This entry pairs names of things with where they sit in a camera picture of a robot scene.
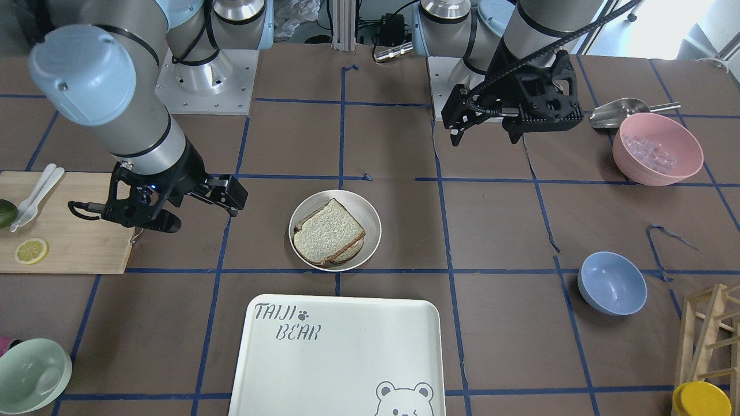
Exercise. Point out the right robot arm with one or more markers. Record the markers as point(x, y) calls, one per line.
point(98, 63)

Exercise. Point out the pink bowl with ice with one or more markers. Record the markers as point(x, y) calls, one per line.
point(655, 150)

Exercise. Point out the yellow mug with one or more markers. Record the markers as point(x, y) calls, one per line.
point(700, 398)

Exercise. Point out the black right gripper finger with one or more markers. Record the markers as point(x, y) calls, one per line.
point(165, 222)
point(228, 193)

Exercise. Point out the cream bear serving tray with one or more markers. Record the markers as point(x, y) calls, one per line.
point(335, 355)

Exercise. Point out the metal scoop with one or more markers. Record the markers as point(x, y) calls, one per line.
point(612, 114)

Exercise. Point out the white plastic spoon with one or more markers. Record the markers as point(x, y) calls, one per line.
point(46, 183)

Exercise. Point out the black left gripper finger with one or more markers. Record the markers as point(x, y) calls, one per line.
point(515, 135)
point(456, 136)

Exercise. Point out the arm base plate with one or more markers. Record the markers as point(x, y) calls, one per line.
point(444, 73)
point(223, 86)

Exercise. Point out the cream round plate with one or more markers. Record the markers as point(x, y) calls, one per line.
point(361, 209)

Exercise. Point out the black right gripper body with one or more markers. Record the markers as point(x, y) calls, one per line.
point(184, 175)

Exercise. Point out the wooden cutting board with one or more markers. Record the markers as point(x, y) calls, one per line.
point(76, 246)

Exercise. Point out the bread slice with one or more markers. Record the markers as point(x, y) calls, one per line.
point(326, 233)
point(348, 254)

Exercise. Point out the wooden mug rack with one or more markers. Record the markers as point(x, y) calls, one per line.
point(709, 322)

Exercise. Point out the white plastic fork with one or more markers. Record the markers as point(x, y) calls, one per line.
point(24, 205)

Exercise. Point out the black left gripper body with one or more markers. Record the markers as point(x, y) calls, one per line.
point(502, 76)

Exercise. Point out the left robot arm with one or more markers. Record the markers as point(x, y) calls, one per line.
point(472, 30)

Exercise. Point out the blue bowl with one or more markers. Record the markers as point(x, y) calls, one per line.
point(612, 284)

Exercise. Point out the green avocado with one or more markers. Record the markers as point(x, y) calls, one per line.
point(8, 213)

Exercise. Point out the lemon slice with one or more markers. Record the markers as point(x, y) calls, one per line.
point(31, 251)

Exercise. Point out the pale green bowl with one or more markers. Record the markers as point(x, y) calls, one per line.
point(33, 374)

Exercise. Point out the aluminium frame post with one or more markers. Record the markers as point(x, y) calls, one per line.
point(344, 25)

